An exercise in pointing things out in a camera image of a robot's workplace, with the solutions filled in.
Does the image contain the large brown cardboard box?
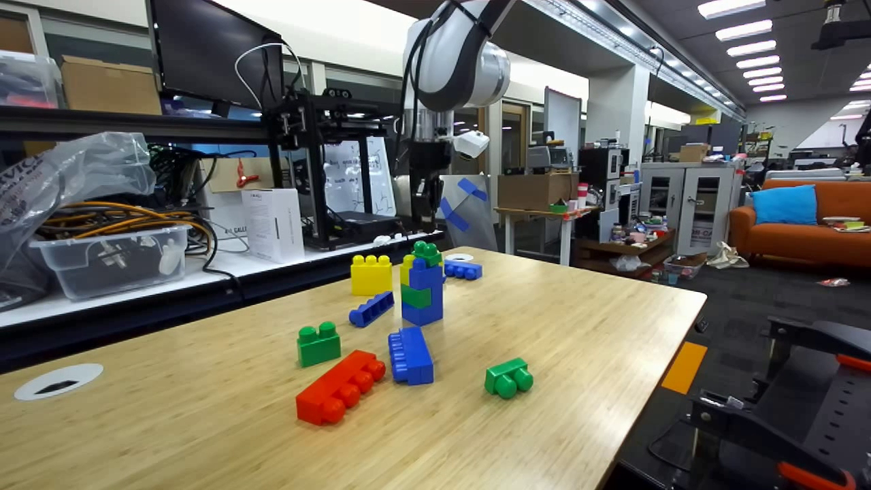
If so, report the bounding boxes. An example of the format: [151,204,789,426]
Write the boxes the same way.
[495,168,582,214]

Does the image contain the clear plastic storage bin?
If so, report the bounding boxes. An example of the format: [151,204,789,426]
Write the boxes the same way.
[27,223,193,304]

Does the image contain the black clamp red handle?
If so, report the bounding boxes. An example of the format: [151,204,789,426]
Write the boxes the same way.
[683,388,860,490]

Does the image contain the black 3D printer frame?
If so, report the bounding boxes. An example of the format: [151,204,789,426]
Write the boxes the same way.
[265,87,420,253]

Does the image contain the slim blue toy block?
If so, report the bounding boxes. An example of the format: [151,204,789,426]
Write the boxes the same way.
[345,291,397,331]

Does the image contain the black equipment tower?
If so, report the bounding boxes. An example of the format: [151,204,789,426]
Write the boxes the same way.
[577,144,627,192]

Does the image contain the green top toy block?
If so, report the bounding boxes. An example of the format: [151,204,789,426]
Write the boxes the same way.
[408,240,446,270]

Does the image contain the white workbench shelf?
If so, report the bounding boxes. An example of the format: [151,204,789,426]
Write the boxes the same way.
[0,226,446,374]

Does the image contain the white cable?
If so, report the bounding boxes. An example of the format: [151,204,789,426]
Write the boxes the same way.
[231,37,309,102]

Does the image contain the square green toy block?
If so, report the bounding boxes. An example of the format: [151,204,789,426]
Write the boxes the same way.
[294,319,344,370]

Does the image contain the white cardboard box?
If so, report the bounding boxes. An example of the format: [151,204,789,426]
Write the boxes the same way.
[205,184,309,264]

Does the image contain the long red toy block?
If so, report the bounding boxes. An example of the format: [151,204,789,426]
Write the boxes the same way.
[294,349,390,430]

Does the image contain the black upper shelf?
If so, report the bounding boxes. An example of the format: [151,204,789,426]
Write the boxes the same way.
[0,102,276,150]

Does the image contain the green block inside stack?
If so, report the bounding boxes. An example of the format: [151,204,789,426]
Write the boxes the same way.
[400,282,435,312]

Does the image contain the black ceiling fixture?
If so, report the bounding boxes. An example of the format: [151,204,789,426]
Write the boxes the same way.
[809,0,871,55]

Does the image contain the white glass door cabinet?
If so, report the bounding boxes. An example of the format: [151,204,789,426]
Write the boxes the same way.
[637,159,740,257]

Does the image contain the wide blue toy block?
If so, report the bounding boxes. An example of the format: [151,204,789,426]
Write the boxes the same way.
[385,323,435,388]

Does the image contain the blue cushion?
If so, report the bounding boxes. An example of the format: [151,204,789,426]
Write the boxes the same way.
[750,183,822,227]

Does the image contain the tall blue stacked block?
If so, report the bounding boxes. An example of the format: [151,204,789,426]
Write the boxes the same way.
[400,257,449,328]

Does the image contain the white side table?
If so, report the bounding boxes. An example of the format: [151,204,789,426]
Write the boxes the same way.
[494,204,604,270]

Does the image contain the small green toy block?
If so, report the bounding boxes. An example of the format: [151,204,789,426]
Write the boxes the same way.
[483,355,537,402]

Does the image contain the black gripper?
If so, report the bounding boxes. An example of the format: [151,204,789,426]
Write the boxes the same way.
[408,132,454,240]

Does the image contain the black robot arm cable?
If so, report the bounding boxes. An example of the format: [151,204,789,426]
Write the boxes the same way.
[394,3,431,125]

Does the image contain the black monitor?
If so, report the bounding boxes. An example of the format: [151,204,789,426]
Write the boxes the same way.
[147,0,287,112]

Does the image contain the large yellow toy block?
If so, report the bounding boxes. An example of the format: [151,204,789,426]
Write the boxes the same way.
[348,253,397,300]

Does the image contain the cardboard box on shelf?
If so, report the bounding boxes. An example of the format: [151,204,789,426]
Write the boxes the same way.
[60,55,167,119]

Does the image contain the clear plastic bag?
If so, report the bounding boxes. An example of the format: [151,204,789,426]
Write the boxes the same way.
[0,131,162,304]

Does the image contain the blue four-stud toy block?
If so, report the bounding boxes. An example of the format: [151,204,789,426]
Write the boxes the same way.
[441,256,484,282]

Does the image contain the orange sofa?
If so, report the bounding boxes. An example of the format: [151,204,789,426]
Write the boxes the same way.
[726,177,871,272]

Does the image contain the low wooden table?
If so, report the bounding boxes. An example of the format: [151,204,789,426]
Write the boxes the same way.
[577,226,683,278]

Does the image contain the translucent storage tub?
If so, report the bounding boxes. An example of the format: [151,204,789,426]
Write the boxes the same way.
[0,49,62,112]

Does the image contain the blue tape strip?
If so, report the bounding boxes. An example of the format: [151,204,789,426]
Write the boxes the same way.
[454,174,494,206]
[449,198,473,234]

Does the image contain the ceiling light panel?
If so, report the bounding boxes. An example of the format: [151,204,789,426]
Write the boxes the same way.
[710,15,780,45]
[725,37,782,59]
[733,51,784,74]
[695,0,770,22]

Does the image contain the orange cable coil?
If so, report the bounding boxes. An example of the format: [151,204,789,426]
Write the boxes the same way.
[38,198,219,264]

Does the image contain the grey standing panel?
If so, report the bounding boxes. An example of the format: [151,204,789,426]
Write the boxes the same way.
[541,83,585,170]

